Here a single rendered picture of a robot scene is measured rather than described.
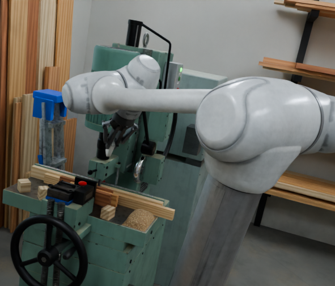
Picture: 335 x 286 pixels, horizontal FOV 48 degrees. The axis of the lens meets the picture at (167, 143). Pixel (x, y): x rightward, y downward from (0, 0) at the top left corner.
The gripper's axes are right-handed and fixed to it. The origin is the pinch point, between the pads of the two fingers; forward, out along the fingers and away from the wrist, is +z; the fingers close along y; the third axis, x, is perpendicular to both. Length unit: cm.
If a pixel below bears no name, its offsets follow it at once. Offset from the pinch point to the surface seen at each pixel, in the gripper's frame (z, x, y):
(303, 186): 97, 43, 199
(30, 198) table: 29.7, -3.6, -24.1
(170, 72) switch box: -7.9, 36.9, 30.3
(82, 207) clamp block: 13.8, -16.6, -8.7
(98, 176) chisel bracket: 17.3, -1.0, 0.0
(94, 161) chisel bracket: 13.9, 3.6, -2.1
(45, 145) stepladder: 78, 59, -10
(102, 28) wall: 119, 241, 58
